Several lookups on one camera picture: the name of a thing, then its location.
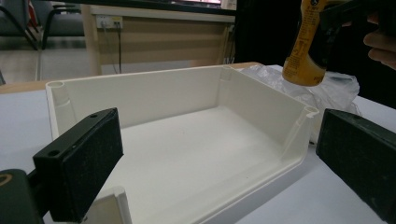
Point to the grey chair with black frame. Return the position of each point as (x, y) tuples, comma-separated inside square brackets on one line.
[(40, 18)]

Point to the light wooden desk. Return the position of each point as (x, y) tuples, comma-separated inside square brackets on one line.
[(162, 40)]

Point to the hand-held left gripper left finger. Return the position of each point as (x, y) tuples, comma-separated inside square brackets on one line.
[(77, 165)]

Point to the clear plastic bag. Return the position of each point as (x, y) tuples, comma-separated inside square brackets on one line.
[(339, 90)]

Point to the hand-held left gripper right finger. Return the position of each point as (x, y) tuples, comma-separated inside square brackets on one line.
[(358, 155)]

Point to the orange bottle with white cap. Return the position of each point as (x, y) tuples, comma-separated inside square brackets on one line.
[(299, 62)]

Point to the white wall socket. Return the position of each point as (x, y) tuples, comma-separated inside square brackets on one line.
[(109, 21)]

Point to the white plastic tray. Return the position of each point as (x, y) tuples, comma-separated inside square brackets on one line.
[(202, 149)]

